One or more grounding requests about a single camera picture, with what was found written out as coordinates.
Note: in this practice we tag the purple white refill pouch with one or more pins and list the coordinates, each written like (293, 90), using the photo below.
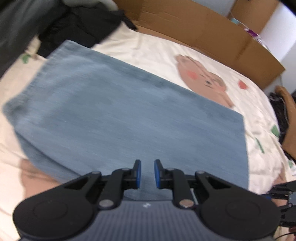
(257, 37)

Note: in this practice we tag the grey neck pillow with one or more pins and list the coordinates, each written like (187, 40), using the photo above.
(109, 4)

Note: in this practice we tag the teal cap detergent bottle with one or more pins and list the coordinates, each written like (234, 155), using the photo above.
(234, 20)

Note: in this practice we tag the black garment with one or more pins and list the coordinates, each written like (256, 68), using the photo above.
(86, 26)

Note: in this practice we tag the blue denim pants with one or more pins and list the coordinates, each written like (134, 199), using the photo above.
(85, 111)

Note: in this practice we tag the upright cardboard panel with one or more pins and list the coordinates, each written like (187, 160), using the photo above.
(253, 14)

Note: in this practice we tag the brown cardboard sheet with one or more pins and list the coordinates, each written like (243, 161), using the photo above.
(193, 25)

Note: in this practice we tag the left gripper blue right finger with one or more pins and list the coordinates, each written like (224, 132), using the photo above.
(179, 183)

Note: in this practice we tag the cream bear print bedsheet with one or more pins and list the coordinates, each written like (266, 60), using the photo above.
(152, 52)

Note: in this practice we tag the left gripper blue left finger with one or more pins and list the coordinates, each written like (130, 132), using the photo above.
(114, 185)

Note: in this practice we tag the dark grey pillow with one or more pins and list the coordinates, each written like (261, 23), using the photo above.
(20, 22)

